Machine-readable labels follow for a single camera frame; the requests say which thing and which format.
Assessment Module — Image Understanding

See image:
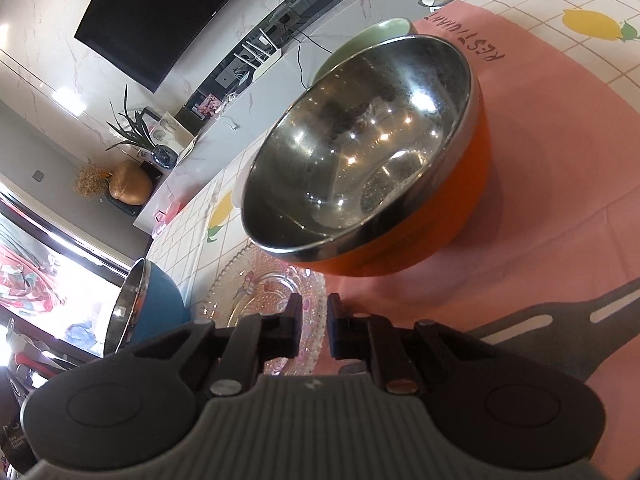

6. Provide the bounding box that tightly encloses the blue bowl with steel interior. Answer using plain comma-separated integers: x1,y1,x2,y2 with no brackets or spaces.
102,257,193,358

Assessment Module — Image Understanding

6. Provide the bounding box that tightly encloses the white router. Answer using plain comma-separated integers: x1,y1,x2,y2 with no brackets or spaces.
232,30,284,74

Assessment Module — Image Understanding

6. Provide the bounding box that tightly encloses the black television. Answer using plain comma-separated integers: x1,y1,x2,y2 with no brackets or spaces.
74,0,301,93

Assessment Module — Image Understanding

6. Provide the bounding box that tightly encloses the green ceramic bowl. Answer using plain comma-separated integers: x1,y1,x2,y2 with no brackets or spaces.
311,18,417,86

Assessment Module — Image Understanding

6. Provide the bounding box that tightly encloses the patterned clear glass plate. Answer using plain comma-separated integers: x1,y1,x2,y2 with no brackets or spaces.
202,242,328,376

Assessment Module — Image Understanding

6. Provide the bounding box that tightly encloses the spiky green potted plant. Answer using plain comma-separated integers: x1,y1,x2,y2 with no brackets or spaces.
105,85,166,153

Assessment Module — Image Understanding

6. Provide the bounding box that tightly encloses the golden pumpkin ornament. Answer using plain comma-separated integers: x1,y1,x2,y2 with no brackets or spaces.
108,160,154,206

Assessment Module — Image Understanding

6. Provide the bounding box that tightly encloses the black cable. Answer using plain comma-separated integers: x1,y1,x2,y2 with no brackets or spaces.
294,35,322,87

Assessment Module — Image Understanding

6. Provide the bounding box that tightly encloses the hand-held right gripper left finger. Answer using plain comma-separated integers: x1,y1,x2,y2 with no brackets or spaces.
132,292,304,398

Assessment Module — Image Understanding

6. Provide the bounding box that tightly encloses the blue and white vase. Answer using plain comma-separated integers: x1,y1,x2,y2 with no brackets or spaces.
152,144,177,169

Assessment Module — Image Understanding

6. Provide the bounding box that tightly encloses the pink printed placemat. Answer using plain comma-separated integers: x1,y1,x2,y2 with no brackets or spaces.
320,0,640,411

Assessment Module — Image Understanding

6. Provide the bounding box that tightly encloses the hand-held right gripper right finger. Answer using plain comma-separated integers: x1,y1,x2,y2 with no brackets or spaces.
326,292,498,396

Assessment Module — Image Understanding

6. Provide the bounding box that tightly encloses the orange bowl with steel interior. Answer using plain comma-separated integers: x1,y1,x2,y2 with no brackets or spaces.
239,35,493,277

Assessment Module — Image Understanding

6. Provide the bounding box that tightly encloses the dried flower bunch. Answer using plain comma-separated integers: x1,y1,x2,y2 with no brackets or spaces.
74,162,113,202

